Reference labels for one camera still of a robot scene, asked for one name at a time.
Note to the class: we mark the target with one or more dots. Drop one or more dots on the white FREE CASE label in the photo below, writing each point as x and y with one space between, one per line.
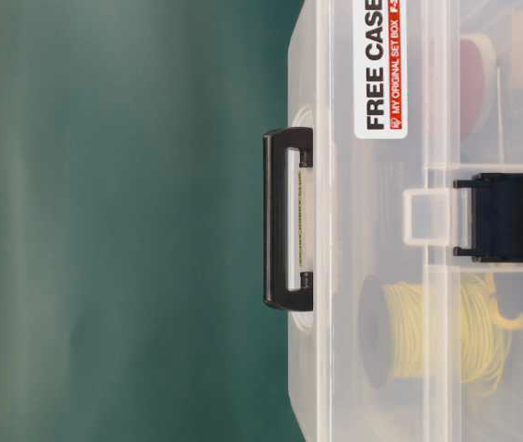
380 77

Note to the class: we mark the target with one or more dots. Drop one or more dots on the yellow wire spool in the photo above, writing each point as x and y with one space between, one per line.
405 328

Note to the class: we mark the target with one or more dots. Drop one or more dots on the clear plastic tool box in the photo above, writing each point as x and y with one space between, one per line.
387 208

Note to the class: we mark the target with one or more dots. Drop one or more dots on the red tape roll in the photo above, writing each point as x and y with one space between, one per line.
478 81

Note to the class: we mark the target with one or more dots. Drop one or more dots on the black box latch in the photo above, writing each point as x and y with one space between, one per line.
496 217

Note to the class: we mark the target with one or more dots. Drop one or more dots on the black box carry handle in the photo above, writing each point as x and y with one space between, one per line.
276 294

